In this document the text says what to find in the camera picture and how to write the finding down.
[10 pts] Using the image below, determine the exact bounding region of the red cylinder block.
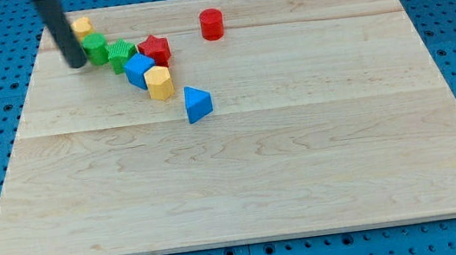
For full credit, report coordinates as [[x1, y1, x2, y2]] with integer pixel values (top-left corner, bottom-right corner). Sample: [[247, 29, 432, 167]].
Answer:
[[199, 8, 224, 41]]

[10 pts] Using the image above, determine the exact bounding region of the green cylinder block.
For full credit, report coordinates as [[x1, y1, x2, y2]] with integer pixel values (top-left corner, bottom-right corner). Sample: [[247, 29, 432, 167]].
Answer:
[[81, 32, 109, 66]]

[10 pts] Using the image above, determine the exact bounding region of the blue triangle block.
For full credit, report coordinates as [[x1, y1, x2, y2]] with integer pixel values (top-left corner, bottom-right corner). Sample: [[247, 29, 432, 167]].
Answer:
[[183, 86, 214, 124]]

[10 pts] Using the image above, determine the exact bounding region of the wooden board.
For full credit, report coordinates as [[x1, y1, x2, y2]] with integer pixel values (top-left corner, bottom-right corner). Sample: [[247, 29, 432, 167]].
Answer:
[[0, 0, 456, 255]]

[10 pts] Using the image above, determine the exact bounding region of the yellow hexagon block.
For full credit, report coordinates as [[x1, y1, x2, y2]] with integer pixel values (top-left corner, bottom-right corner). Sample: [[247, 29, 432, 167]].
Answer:
[[144, 66, 175, 101]]

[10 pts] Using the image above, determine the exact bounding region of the red star block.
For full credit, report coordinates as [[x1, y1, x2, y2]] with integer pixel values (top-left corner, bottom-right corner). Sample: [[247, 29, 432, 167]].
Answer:
[[137, 35, 171, 67]]

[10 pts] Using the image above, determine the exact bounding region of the blue cube block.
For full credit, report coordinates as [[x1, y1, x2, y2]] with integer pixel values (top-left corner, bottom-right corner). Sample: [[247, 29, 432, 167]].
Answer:
[[124, 53, 156, 90]]

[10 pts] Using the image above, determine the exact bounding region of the green star block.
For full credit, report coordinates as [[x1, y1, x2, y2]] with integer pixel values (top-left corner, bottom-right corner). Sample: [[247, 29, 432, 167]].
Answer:
[[106, 39, 138, 75]]

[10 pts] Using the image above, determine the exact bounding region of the yellow heart block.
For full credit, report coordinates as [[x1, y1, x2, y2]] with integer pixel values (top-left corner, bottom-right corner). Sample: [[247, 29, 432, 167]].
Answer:
[[71, 16, 95, 42]]

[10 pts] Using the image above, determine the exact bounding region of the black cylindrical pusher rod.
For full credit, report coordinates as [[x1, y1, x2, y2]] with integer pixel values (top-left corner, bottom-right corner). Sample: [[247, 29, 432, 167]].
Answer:
[[30, 0, 87, 69]]

